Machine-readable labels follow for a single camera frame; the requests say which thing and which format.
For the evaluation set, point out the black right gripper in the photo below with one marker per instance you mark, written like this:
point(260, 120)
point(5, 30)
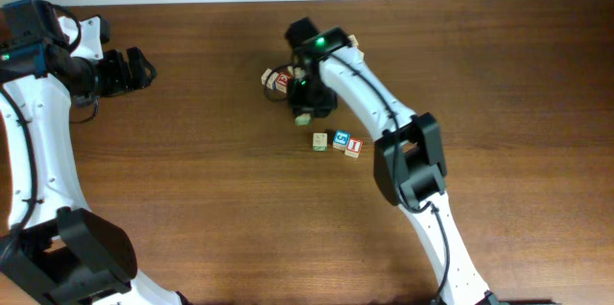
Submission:
point(300, 107)

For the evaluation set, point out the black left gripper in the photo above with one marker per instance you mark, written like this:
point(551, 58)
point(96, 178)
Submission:
point(124, 78)

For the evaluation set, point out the wooden block green N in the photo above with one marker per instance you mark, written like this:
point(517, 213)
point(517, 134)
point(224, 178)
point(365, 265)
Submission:
point(320, 141)

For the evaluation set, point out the wooden block blue 5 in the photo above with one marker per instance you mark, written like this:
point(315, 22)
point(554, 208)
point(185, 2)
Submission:
point(340, 140)

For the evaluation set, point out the wooden block red I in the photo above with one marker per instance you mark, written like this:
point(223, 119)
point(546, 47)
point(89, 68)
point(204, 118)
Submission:
point(353, 147)

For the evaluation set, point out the wooden block green R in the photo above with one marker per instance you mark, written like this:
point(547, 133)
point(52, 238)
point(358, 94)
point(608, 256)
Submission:
point(303, 119)

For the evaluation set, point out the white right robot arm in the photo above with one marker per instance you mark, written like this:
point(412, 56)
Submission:
point(409, 162)

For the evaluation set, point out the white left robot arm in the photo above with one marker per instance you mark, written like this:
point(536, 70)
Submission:
point(57, 250)

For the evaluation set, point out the wooden block red E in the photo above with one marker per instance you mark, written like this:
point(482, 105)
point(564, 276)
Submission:
point(282, 82)

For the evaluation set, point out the wooden block blue side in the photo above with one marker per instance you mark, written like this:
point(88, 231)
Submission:
point(269, 78)

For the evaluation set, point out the wooden block blue letter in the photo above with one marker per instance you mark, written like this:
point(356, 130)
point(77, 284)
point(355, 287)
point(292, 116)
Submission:
point(355, 43)

